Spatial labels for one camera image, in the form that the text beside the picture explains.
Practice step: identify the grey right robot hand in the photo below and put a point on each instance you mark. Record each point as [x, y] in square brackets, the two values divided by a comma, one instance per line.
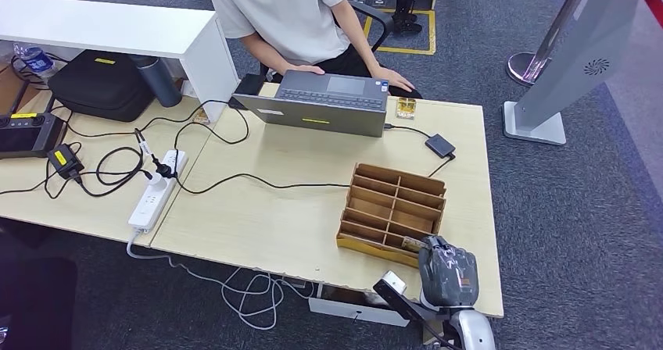
[448, 275]

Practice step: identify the person's right hand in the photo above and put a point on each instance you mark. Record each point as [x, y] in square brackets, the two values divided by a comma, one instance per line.
[305, 69]

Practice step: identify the person's left hand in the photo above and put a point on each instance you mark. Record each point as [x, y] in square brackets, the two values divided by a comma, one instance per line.
[391, 76]

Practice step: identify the golden patterned ID card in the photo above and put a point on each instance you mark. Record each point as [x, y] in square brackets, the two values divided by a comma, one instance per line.
[406, 108]

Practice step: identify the person's left forearm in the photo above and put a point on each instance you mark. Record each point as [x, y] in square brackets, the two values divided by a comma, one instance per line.
[357, 34]

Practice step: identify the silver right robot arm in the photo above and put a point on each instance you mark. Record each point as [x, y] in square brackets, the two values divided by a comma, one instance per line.
[474, 332]

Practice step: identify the person's right forearm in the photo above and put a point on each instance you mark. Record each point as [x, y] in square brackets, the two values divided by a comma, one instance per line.
[266, 52]

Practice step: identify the person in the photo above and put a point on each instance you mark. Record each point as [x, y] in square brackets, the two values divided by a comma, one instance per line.
[282, 11]

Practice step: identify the black card reader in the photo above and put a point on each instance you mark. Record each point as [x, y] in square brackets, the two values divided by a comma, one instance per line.
[440, 146]

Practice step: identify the grey laptop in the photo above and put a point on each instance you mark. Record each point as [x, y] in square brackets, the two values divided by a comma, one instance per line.
[316, 112]

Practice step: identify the black office chair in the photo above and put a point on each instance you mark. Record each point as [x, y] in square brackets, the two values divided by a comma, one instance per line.
[378, 19]

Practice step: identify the black smartphone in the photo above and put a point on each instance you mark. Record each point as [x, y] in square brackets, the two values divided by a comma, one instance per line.
[247, 90]

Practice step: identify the background humanoid robot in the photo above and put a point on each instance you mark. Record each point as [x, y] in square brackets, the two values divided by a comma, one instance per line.
[405, 6]

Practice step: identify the wooden compartment organizer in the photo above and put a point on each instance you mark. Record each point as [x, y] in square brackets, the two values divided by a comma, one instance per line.
[391, 208]

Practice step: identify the dark grey thermos tumbler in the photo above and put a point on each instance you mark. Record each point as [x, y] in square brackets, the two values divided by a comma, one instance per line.
[158, 82]

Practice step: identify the black plug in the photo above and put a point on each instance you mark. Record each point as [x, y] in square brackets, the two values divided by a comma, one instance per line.
[163, 170]

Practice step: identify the white power strip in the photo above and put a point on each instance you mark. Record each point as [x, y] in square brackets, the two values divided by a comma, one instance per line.
[155, 197]

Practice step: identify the grey standing kiosk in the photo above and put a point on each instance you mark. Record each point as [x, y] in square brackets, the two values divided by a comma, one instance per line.
[585, 37]

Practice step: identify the white raised desk shelf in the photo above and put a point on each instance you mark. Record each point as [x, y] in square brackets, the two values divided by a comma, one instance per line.
[103, 27]

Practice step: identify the black zippered carry case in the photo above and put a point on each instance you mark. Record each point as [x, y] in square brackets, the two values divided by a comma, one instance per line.
[98, 85]

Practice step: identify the black power adapter yellow label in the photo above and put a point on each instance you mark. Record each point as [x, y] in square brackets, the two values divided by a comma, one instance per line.
[64, 161]

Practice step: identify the red stanchion belt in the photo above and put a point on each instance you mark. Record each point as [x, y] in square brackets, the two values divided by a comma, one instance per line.
[651, 3]

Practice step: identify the clear plastic water bottle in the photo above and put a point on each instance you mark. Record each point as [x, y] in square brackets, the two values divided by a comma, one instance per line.
[33, 59]

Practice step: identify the black handheld controller tablet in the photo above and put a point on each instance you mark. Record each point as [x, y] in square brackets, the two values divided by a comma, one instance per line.
[26, 137]

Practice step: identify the chrome stanchion post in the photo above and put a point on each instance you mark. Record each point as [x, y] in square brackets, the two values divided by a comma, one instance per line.
[523, 68]

